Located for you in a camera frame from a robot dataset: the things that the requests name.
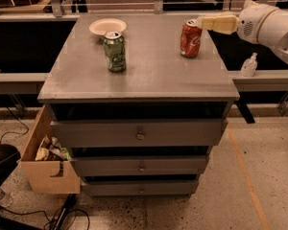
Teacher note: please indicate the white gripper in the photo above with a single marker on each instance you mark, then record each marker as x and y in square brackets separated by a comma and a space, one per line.
[254, 23]

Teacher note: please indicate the red coke can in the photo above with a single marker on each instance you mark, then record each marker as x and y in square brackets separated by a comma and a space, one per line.
[190, 38]

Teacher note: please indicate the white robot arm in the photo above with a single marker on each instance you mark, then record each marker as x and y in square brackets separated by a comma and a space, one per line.
[276, 29]

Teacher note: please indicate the green soda can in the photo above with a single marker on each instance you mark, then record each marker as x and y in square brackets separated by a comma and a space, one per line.
[114, 46]

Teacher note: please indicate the white paper bowl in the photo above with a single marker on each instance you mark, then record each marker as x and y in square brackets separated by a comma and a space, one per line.
[101, 26]

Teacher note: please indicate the hand sanitizer bottle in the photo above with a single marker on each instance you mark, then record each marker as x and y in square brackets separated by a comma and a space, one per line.
[249, 66]

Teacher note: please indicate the grey drawer cabinet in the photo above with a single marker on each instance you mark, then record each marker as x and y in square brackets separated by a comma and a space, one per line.
[158, 84]

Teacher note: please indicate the top grey drawer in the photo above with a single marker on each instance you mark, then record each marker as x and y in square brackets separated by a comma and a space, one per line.
[85, 134]

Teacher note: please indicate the grey drawer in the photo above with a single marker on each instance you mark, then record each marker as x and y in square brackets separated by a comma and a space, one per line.
[85, 134]
[141, 188]
[138, 165]

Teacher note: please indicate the bottom grey drawer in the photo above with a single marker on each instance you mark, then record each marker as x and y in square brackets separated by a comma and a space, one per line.
[141, 188]

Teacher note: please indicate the middle grey drawer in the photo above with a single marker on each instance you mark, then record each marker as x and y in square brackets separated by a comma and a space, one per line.
[138, 165]

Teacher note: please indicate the snack bags in drawer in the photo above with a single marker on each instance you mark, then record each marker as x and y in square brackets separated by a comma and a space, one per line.
[50, 149]

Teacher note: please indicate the open wooden side drawer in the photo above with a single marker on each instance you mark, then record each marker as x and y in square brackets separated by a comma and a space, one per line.
[46, 177]

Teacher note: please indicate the black chair seat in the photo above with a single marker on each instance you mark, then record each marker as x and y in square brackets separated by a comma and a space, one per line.
[9, 155]

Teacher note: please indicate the clear plastic cup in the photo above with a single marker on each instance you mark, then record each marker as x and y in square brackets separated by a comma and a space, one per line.
[5, 199]

